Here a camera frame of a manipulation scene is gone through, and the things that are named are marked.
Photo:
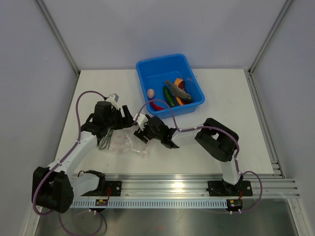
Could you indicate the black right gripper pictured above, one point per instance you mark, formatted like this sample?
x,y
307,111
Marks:
x,y
141,134

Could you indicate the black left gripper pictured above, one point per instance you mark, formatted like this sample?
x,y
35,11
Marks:
x,y
125,123

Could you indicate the red fake chili pepper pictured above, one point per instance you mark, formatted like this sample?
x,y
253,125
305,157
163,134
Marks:
x,y
155,106

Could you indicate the clear zip top bag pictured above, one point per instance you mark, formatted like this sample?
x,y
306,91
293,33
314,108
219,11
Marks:
x,y
123,142

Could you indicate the fake green cucumber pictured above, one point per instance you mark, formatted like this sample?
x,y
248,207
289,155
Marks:
x,y
168,97

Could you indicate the fake egg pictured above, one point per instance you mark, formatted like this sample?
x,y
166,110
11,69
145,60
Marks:
x,y
150,93

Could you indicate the grey fake fish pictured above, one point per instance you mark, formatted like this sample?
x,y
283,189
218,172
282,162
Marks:
x,y
178,92

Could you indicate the fake steak slice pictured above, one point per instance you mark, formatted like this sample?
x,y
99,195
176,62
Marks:
x,y
180,83

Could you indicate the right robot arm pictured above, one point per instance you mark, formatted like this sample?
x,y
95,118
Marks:
x,y
218,140

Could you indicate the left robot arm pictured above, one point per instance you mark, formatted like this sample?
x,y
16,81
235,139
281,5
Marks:
x,y
52,187

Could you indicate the fake green onion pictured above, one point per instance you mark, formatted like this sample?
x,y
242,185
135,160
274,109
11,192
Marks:
x,y
105,141

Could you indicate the blue plastic bin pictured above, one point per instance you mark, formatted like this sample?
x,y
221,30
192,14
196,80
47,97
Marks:
x,y
153,72

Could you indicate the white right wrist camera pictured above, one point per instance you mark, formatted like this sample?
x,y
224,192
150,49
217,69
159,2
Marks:
x,y
140,120

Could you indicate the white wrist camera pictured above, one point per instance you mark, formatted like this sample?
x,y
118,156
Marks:
x,y
113,99
140,120

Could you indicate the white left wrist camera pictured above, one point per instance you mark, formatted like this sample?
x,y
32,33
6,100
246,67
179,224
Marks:
x,y
113,99

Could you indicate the aluminium mounting rail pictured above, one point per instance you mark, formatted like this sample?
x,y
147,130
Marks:
x,y
194,186

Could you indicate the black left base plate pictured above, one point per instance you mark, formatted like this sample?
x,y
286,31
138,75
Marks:
x,y
113,188

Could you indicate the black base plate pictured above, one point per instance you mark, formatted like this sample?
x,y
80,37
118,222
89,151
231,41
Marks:
x,y
113,188
219,188

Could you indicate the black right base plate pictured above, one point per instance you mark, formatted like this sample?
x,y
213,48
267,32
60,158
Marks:
x,y
219,188

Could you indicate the left aluminium frame post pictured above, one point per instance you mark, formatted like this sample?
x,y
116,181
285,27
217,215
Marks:
x,y
55,31

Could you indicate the aluminium frame post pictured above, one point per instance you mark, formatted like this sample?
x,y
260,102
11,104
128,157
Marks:
x,y
55,31
270,35

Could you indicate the white slotted cable duct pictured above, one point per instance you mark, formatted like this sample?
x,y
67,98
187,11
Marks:
x,y
151,203

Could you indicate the right aluminium frame post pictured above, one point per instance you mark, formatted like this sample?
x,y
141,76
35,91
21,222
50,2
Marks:
x,y
270,35

